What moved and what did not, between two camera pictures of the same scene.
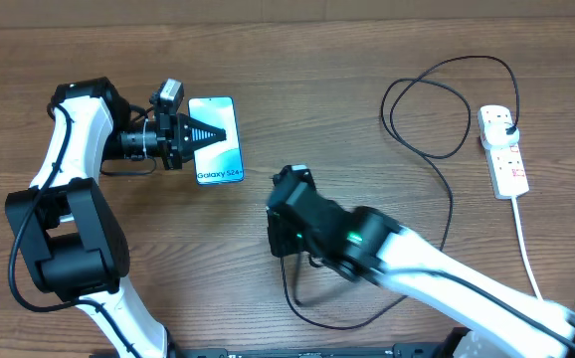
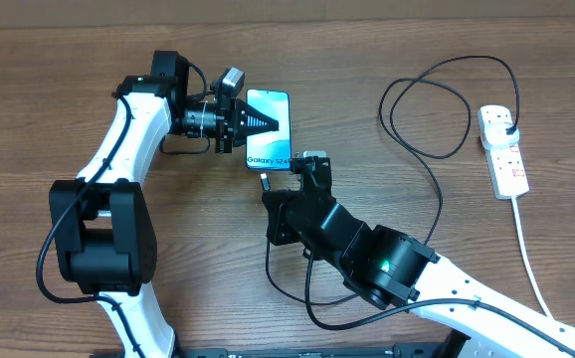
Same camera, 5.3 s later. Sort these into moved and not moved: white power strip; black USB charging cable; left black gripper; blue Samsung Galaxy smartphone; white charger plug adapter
Moved: blue Samsung Galaxy smartphone; black USB charging cable; left black gripper
Not moved: white charger plug adapter; white power strip
